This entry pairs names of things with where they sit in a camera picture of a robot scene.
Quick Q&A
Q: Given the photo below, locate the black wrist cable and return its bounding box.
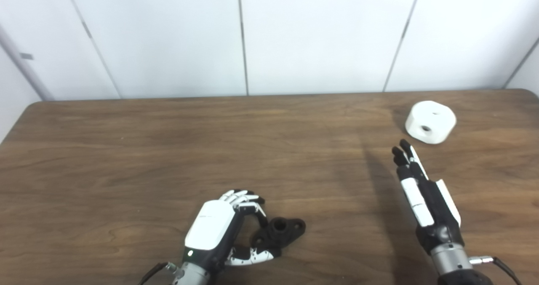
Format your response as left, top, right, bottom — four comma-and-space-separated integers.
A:
468, 256, 523, 285
137, 261, 178, 285

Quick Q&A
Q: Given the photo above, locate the black flanged holder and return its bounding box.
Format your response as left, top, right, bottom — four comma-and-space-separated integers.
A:
251, 217, 307, 257

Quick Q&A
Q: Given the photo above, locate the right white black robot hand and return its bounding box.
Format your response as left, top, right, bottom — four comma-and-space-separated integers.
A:
392, 139, 464, 255

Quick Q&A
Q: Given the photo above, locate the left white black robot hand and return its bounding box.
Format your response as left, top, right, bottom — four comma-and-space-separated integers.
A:
184, 189, 281, 277

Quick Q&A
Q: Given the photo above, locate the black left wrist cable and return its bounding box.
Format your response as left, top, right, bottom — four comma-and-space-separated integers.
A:
137, 261, 178, 285

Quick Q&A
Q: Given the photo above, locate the round white piece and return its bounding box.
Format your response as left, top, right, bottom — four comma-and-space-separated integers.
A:
405, 101, 457, 145

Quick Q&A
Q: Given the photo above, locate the gray wall corner post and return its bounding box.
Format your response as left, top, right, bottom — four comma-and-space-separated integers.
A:
0, 24, 56, 101

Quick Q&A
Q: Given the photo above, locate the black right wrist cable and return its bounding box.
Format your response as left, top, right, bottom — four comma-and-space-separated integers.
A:
468, 256, 523, 285

